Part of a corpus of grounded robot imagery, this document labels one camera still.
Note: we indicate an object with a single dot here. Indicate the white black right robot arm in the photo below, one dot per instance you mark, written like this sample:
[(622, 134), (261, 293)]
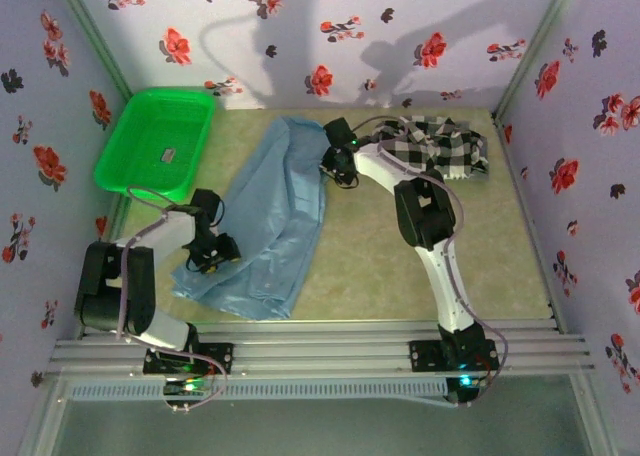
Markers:
[(440, 271)]

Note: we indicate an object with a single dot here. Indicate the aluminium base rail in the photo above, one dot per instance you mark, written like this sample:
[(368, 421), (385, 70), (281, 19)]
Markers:
[(320, 348)]

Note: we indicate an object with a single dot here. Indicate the aluminium frame post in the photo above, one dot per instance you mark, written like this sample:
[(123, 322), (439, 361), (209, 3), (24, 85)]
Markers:
[(95, 41), (535, 46)]

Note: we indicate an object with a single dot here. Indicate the black white plaid shirt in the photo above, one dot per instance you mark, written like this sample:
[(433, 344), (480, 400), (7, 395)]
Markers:
[(430, 146)]

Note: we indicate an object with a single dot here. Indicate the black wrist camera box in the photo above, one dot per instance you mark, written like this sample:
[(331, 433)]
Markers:
[(230, 248), (327, 160)]

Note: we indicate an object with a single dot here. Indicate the small grey basket label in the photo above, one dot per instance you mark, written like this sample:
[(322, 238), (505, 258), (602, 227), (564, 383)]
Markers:
[(168, 155)]

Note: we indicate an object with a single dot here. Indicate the green plastic basket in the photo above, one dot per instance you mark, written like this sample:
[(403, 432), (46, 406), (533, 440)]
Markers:
[(150, 126)]

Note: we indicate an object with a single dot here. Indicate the aluminium side rail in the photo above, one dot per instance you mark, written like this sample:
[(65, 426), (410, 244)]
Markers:
[(530, 226)]

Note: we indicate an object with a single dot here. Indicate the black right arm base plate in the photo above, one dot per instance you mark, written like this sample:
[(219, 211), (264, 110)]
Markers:
[(425, 356)]

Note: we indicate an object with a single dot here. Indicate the light blue long sleeve shirt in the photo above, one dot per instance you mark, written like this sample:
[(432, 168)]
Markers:
[(280, 201)]

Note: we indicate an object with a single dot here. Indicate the small circuit board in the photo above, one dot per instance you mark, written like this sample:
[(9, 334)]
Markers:
[(472, 382), (187, 387)]

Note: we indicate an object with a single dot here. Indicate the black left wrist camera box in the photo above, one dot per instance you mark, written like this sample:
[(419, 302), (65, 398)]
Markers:
[(230, 248)]

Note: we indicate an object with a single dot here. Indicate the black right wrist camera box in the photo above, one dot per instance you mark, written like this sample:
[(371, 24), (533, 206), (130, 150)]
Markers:
[(327, 160)]

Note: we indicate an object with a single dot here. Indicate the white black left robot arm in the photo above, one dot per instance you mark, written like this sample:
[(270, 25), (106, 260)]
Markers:
[(165, 228)]

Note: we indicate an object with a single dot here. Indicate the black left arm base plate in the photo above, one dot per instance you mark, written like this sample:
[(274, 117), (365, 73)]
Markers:
[(217, 358)]

